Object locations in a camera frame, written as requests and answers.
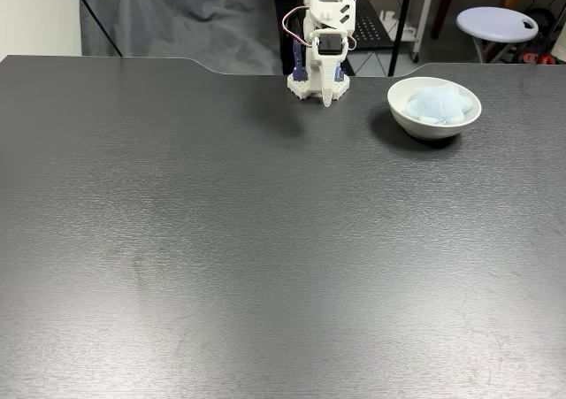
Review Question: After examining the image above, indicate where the white bowl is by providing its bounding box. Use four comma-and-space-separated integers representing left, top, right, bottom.
386, 76, 483, 142

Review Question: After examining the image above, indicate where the brown wooden furniture leg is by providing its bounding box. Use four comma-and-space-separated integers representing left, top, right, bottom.
431, 0, 530, 41

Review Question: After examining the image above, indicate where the white cart frame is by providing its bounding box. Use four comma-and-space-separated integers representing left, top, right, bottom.
400, 0, 440, 63

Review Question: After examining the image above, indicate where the black perforated metal shelf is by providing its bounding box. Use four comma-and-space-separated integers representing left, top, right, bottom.
273, 0, 426, 78

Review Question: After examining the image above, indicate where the red and white arm cable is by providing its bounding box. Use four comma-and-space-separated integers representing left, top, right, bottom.
282, 6, 313, 47

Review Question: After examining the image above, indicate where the black stand pole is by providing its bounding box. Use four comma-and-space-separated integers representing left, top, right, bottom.
65, 0, 126, 58

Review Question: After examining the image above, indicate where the skyblue plush doll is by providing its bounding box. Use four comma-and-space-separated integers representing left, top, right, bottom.
403, 85, 476, 127

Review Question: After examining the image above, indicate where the grey cloth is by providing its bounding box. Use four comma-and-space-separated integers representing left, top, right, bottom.
79, 0, 285, 76

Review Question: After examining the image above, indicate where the black coiled cable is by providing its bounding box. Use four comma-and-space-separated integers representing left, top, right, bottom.
524, 6, 557, 35

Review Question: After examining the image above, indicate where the white round stool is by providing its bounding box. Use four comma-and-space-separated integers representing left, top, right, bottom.
455, 6, 540, 65

